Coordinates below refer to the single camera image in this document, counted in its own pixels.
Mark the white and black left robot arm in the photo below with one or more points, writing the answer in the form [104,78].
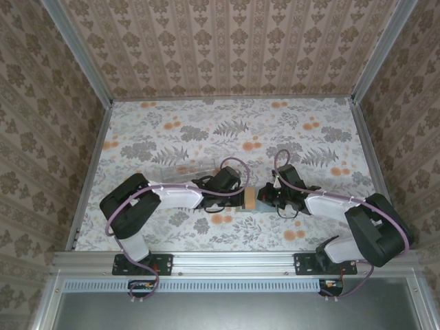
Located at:
[178,198]

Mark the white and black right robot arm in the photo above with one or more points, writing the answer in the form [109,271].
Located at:
[326,205]

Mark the clear plastic box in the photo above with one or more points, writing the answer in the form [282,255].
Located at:
[192,172]

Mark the small controller board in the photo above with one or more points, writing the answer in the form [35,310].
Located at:
[331,284]
[144,285]

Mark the grey metal panel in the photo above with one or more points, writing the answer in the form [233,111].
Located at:
[223,313]

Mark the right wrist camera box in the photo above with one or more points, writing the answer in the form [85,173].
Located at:
[277,184]

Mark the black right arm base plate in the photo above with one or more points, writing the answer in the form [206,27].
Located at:
[304,264]

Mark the aluminium mounting rail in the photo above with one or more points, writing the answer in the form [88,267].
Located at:
[233,263]

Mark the aluminium side rail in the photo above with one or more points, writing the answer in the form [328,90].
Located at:
[91,172]
[376,172]

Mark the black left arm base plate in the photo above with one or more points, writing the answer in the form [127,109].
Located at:
[163,264]

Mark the aluminium corner post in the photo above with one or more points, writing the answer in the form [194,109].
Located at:
[82,51]
[381,51]

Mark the aluminium frame post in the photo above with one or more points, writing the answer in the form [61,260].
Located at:
[46,309]
[424,309]

